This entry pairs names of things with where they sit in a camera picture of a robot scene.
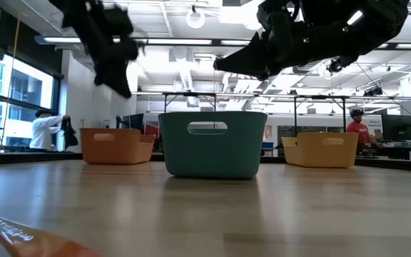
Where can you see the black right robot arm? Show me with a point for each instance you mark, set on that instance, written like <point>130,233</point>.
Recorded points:
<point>376,25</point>

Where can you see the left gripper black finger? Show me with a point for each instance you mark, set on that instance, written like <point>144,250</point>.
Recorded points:
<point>114,78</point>

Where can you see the black background rig frame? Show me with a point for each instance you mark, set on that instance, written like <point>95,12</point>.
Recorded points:
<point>191,94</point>
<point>319,96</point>

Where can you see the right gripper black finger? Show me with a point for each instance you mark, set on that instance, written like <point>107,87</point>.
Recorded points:
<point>252,59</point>

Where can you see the teal plastic bin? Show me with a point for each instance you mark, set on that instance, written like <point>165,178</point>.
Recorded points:
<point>212,153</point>

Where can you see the orange plastic bin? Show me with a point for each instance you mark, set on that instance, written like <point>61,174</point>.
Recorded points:
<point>116,150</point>

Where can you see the blue storage crate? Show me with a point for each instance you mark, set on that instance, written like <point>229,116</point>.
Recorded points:
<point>268,145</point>

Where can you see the overhead rig bar with lights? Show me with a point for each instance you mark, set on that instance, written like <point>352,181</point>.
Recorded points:
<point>177,41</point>

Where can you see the yellow plastic bin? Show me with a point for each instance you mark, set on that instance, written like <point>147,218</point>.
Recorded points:
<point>319,153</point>

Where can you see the black computer monitor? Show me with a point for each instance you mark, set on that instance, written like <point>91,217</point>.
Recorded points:
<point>134,123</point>
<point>398,126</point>

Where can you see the black bag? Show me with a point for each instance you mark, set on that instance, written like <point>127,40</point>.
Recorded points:
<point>69,135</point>

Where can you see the person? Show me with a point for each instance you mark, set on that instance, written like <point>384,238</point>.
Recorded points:
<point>43,132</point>
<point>360,130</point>

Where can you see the black background hanging camera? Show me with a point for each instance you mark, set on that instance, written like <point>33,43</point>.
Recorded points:
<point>374,91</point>
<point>334,66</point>

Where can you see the large window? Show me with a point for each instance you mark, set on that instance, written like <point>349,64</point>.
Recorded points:
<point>23,89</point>

